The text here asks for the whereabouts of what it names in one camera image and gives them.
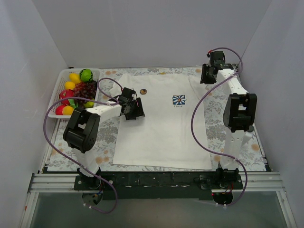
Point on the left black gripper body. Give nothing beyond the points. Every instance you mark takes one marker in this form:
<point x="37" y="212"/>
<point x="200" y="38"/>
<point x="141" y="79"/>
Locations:
<point x="135" y="109"/>

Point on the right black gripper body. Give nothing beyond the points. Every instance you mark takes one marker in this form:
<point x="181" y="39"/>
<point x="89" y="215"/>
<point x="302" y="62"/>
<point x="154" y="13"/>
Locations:
<point x="207" y="74"/>

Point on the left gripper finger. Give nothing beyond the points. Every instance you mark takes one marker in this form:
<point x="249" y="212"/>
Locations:
<point x="131" y="115"/>
<point x="139" y="108"/>

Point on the white t-shirt with flower print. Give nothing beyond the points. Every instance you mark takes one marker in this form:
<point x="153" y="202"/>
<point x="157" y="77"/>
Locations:
<point x="172" y="134"/>

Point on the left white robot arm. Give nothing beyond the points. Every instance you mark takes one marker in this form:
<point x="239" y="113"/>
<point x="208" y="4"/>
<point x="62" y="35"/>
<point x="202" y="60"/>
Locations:
<point x="83" y="126"/>

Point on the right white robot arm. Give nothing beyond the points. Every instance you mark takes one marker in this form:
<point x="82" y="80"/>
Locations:
<point x="238" y="118"/>

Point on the yellow green toy fruit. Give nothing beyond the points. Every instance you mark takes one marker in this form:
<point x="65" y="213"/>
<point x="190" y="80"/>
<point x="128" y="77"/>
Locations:
<point x="89" y="104"/>

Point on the purple toy grape bunch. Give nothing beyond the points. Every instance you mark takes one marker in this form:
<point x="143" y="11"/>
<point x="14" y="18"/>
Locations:
<point x="86" y="90"/>

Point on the green toy watermelon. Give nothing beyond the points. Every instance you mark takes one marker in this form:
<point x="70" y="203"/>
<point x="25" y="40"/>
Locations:
<point x="86" y="75"/>

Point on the yellow toy lemon upper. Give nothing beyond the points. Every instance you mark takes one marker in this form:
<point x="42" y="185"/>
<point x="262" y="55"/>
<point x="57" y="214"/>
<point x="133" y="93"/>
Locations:
<point x="75" y="78"/>

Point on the yellow toy lemon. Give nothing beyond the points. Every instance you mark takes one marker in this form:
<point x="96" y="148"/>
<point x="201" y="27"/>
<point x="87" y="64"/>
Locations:
<point x="69" y="85"/>
<point x="75" y="78"/>

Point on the red toy dragon fruit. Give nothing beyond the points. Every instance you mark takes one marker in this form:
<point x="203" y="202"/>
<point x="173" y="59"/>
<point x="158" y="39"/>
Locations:
<point x="68" y="93"/>

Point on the red yellow toy mango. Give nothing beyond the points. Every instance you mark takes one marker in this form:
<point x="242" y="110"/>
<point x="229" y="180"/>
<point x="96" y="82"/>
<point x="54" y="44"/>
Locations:
<point x="64" y="110"/>

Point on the yellow toy lemon lower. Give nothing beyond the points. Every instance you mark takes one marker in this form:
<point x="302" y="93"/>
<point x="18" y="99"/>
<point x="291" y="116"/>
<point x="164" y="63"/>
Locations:
<point x="69" y="85"/>

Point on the white plastic fruit basket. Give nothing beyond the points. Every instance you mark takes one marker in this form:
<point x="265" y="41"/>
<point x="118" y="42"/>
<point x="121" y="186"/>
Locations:
<point x="60" y="86"/>

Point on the white bottle with black cap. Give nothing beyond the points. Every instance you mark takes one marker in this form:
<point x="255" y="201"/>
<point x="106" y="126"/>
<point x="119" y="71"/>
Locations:
<point x="248" y="135"/>

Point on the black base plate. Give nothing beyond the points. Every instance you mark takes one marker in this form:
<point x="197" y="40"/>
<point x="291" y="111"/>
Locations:
<point x="159" y="185"/>

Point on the aluminium frame rail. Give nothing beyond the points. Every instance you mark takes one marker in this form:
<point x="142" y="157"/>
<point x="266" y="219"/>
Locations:
<point x="58" y="182"/>

